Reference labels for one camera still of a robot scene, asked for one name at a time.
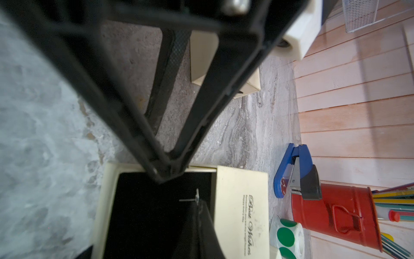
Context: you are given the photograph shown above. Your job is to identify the small cream jewelry box front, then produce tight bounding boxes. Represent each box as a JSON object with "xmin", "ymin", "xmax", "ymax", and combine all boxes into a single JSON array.
[{"xmin": 190, "ymin": 30, "xmax": 261, "ymax": 99}]

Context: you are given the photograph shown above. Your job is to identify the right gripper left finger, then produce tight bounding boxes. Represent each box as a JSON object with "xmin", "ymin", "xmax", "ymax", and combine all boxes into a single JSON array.
[{"xmin": 172, "ymin": 202, "xmax": 199, "ymax": 259}]

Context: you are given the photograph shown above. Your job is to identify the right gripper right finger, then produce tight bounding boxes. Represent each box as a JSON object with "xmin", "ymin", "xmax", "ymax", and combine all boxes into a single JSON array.
[{"xmin": 197, "ymin": 200, "xmax": 225, "ymax": 259}]

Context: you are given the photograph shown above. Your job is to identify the pens in cup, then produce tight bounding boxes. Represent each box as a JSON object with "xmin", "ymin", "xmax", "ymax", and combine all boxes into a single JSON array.
[{"xmin": 372, "ymin": 183, "xmax": 414, "ymax": 259}]

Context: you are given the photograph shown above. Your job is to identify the silver star earring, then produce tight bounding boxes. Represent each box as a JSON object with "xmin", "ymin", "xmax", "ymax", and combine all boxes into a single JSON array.
[{"xmin": 179, "ymin": 188, "xmax": 200, "ymax": 206}]

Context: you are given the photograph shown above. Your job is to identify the blue stapler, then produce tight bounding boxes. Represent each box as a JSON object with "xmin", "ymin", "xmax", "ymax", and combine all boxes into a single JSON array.
[{"xmin": 273, "ymin": 143, "xmax": 322, "ymax": 201}]

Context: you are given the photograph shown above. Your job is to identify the green sticker roll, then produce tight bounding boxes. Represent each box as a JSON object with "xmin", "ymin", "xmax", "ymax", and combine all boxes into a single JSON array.
[{"xmin": 270, "ymin": 215, "xmax": 305, "ymax": 259}]

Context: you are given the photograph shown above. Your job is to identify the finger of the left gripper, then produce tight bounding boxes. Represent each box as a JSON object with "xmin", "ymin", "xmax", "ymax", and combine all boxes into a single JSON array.
[
  {"xmin": 1, "ymin": 1, "xmax": 308, "ymax": 183},
  {"xmin": 145, "ymin": 29, "xmax": 191, "ymax": 134}
]

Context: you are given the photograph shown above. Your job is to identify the white wire wall shelf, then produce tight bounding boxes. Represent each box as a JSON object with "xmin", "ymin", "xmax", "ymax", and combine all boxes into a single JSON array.
[{"xmin": 342, "ymin": 0, "xmax": 414, "ymax": 33}]

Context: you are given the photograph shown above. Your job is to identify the red pen holder cup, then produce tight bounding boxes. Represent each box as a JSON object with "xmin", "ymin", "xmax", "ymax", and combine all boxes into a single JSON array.
[{"xmin": 291, "ymin": 183, "xmax": 383, "ymax": 252}]

